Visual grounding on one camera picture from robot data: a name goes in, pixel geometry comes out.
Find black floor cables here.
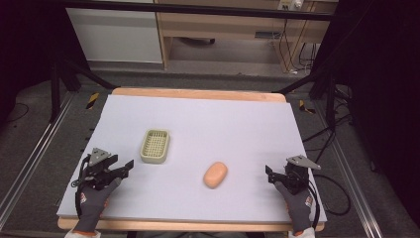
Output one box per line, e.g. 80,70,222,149
301,84,355,157

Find wooden table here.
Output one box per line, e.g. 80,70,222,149
56,86,326,233

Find black metal stand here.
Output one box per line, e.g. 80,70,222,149
49,59,117,124
271,71,339,131

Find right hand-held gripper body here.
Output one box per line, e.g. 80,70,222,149
282,154,322,196

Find black horizontal frame bar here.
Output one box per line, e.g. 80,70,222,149
61,0,333,22

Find metal floor rail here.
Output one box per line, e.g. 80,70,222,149
316,100,385,238
0,92,76,230

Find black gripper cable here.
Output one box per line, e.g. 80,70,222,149
70,154,92,219
305,174,352,230

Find black curtain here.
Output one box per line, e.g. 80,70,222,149
0,0,87,124
312,0,420,229

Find yellow black striped marker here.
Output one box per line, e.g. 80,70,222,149
85,92,100,110
298,99,317,115

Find cables under desk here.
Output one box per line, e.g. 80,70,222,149
277,19,319,75

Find person's left hand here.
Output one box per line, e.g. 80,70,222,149
72,178,123,234

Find orange soap bar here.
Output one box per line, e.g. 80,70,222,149
202,161,229,189

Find white foam board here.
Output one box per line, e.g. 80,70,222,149
55,94,328,224

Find person's right hand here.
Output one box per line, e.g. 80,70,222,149
273,180,314,237

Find pale green soap dish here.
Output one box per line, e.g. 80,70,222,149
140,129,171,165

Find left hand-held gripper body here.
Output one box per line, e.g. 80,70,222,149
79,147,122,191

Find wooden desk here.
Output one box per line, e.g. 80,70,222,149
154,0,335,72

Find white cabinet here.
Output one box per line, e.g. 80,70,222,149
65,7,163,64

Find white power strip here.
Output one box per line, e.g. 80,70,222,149
277,0,304,11

